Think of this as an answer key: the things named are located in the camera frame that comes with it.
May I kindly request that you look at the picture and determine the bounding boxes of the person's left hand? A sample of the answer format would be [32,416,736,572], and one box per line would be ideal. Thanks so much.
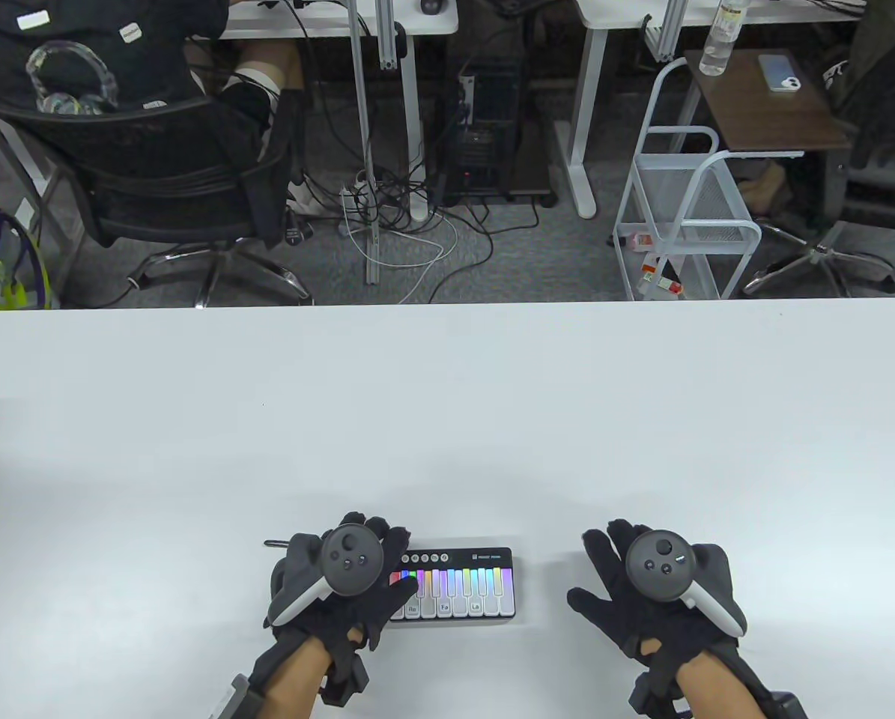
[266,512,419,654]

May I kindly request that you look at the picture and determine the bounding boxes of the person's right hand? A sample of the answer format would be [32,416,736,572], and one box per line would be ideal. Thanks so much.
[566,519,748,661]

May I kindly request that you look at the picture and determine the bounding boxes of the person's right forearm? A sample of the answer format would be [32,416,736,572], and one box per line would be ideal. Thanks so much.
[672,648,776,719]

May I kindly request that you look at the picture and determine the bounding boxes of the person's left forearm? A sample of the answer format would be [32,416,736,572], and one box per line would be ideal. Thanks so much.
[249,633,359,719]

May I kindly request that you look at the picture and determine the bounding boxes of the grey controller on left glove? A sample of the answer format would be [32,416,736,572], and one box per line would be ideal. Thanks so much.
[266,527,385,628]

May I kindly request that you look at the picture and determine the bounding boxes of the grey controller on glove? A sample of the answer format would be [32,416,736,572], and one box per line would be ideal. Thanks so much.
[625,530,748,639]
[266,527,385,628]

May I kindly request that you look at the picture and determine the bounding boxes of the grey controller on right glove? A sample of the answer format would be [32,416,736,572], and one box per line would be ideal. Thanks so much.
[625,530,748,639]

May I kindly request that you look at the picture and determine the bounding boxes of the mini rainbow piano keyboard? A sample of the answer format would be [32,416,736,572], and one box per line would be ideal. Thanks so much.
[387,547,516,622]

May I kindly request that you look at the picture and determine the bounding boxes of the black left wrist module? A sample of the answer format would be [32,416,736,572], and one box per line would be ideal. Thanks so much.
[320,650,367,707]

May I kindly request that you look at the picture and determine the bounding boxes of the black wrist module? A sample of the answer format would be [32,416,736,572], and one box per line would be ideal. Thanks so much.
[320,650,367,707]
[627,670,692,719]

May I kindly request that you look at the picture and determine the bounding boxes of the black right wrist module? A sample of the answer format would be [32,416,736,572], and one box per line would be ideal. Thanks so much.
[627,670,692,719]

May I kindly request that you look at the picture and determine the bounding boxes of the small packet with red label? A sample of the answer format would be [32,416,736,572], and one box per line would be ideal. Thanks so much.
[640,253,685,294]

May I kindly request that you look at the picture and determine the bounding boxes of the white power strip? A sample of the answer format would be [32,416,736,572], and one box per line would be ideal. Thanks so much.
[340,186,378,234]

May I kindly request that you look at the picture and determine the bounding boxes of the grey base office chair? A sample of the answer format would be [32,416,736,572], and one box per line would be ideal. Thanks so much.
[742,120,895,298]

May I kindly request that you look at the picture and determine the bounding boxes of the black computer tower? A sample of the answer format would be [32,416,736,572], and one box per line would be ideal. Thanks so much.
[442,56,524,208]

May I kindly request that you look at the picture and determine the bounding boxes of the black mesh office chair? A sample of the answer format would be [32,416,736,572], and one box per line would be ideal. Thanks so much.
[0,88,318,309]

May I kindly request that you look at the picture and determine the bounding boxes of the white desk with bottle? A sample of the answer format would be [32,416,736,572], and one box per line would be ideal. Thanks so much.
[550,0,871,220]

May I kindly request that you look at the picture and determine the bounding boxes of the brown side table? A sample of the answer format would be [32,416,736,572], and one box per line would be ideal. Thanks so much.
[684,49,854,219]

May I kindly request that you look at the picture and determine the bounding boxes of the light blue smartphone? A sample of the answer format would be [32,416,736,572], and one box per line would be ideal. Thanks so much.
[759,53,804,94]

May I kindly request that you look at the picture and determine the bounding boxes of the clear plastic water bottle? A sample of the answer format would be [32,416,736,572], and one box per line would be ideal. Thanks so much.
[699,0,748,78]

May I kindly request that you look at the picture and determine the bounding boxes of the white desk with mouse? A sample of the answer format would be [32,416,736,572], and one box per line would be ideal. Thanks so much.
[221,0,460,222]

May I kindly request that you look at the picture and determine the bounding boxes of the clear headphones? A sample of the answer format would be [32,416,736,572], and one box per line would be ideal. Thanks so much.
[26,41,119,115]

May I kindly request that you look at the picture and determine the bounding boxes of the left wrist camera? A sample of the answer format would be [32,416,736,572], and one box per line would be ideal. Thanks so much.
[218,673,270,719]

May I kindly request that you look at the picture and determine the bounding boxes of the white cable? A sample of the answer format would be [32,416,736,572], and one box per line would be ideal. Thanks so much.
[345,208,461,272]

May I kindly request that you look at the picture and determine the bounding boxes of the white wire cart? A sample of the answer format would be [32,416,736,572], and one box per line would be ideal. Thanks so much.
[613,59,805,302]

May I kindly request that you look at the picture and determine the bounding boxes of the tangle of black cables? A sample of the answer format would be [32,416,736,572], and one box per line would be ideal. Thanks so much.
[256,0,541,304]

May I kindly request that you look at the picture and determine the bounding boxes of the tall aluminium profile post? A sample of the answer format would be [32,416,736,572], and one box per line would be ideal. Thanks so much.
[347,0,382,286]

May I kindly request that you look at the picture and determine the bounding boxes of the short aluminium profile bracket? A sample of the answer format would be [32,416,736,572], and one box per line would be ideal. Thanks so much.
[644,0,689,62]

